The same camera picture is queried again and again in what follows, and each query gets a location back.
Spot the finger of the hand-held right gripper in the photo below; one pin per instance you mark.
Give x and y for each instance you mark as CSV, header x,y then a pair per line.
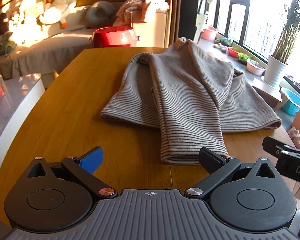
x,y
272,145

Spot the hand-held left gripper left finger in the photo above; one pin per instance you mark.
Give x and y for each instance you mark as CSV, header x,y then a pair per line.
x,y
92,160

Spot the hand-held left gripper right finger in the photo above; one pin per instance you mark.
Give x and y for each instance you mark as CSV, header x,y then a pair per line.
x,y
210,158

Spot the grey striped sweater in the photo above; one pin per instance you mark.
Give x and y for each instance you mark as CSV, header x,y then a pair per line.
x,y
185,92

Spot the pink clothes pile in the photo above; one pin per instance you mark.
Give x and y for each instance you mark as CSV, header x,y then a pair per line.
x,y
135,6

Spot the small pink figure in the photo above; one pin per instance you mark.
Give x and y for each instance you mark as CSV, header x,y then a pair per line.
x,y
296,134

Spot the teal plastic bucket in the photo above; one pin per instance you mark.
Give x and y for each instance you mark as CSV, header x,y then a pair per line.
x,y
291,103

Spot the cardboard box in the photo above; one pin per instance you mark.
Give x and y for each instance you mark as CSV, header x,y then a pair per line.
x,y
265,90

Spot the white plant pot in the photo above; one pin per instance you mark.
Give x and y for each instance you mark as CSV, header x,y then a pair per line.
x,y
275,72

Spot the metal bowl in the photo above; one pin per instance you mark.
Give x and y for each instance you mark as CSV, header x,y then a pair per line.
x,y
255,70

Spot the green leafy seedlings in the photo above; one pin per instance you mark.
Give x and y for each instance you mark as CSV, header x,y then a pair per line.
x,y
243,58

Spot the white side table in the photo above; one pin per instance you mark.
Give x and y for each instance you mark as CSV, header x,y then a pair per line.
x,y
15,100

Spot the small red bowl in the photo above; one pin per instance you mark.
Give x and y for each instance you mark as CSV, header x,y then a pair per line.
x,y
233,52

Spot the tall green palm plant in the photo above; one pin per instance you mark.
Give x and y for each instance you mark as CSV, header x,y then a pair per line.
x,y
287,37

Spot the grey bed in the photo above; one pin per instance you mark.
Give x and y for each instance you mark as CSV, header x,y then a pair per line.
x,y
40,50

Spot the red metal bucket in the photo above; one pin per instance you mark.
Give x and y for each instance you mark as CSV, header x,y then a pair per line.
x,y
110,37

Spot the pink plastic basin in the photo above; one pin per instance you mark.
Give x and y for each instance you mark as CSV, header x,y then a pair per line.
x,y
209,33

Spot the white upright vacuum cleaner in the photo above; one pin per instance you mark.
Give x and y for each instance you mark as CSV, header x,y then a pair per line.
x,y
198,22

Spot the white cabinet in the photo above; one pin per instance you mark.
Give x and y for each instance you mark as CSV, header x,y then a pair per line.
x,y
152,32

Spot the green plush toy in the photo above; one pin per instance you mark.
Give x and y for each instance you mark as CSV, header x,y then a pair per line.
x,y
5,46

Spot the grey pillow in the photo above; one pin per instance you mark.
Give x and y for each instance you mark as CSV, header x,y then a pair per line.
x,y
100,12

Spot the beige curtain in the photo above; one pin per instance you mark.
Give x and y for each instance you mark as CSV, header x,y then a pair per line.
x,y
175,10

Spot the white goose plush toy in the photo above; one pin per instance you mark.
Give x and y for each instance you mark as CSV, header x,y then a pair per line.
x,y
55,10

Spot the dark plush toy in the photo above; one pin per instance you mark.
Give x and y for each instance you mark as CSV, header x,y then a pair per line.
x,y
2,23

